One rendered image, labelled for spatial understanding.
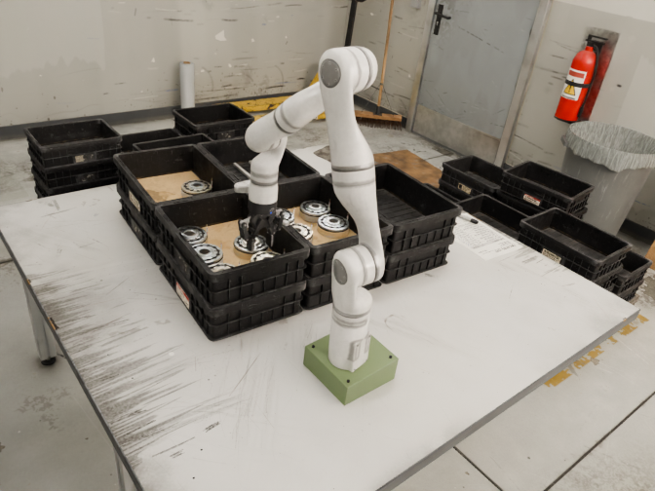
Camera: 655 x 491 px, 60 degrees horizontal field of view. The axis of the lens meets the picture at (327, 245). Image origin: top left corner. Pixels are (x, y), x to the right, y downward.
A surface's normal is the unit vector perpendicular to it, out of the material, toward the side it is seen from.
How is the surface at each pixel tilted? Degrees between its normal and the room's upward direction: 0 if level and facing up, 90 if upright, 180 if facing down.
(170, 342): 0
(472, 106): 90
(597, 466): 0
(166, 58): 90
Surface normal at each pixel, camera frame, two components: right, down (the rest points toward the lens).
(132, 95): 0.62, 0.47
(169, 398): 0.11, -0.85
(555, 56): -0.78, 0.26
